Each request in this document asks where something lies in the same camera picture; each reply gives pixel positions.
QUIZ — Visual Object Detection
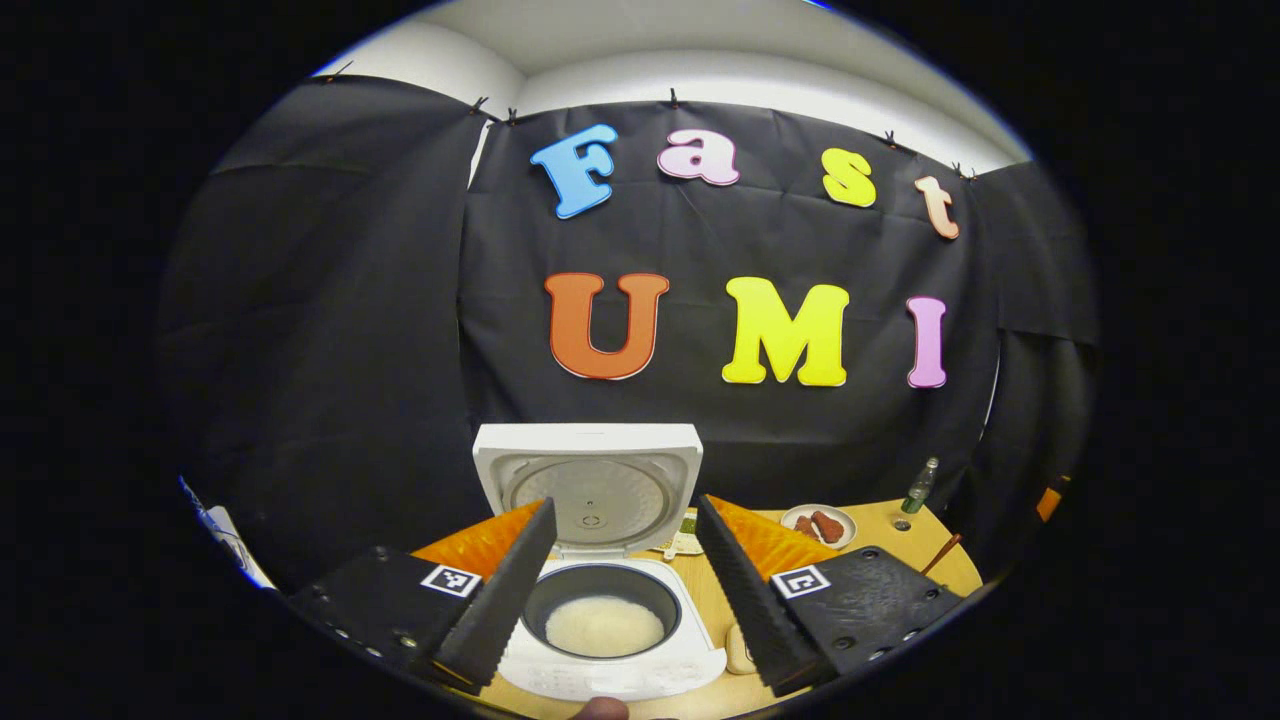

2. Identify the divided grain tray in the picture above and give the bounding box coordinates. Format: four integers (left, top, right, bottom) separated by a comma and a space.
662, 508, 707, 557

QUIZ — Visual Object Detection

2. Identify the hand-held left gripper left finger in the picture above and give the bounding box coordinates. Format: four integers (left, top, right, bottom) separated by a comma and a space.
286, 498, 558, 699

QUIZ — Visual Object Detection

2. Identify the dark inner pot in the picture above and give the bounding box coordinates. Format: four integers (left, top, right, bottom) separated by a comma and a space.
521, 563, 683, 660

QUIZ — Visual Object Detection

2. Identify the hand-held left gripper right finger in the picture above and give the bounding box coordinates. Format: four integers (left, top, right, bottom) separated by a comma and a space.
695, 494, 967, 698

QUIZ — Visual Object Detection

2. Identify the white round plate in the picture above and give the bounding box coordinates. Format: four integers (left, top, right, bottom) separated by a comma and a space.
779, 503, 859, 551

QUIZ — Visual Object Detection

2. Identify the green plastic bottle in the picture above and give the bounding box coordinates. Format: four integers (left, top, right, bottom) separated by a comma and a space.
900, 457, 941, 516

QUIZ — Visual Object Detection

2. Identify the white rice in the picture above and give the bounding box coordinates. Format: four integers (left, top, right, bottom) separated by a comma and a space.
545, 596, 666, 658

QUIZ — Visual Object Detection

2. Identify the clear rice container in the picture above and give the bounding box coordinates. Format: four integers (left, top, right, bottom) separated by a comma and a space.
724, 624, 761, 677

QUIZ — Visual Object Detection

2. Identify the wooden spoon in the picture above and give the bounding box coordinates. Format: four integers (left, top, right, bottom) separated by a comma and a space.
920, 533, 964, 577

